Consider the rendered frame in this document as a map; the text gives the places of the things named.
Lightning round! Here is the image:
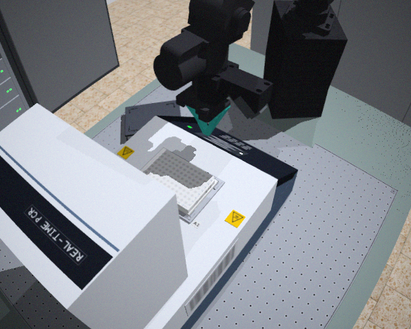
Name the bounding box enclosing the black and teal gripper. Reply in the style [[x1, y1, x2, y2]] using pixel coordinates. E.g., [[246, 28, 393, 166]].
[[176, 67, 231, 136]]

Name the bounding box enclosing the grey lab instrument housing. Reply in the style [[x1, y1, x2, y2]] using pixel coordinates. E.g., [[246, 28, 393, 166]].
[[0, 103, 298, 329]]

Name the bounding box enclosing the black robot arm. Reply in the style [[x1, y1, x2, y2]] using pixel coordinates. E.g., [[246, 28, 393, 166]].
[[153, 0, 336, 119]]

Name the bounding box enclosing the white well pcr plate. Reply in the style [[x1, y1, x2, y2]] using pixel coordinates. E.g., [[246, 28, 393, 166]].
[[140, 148, 218, 216]]

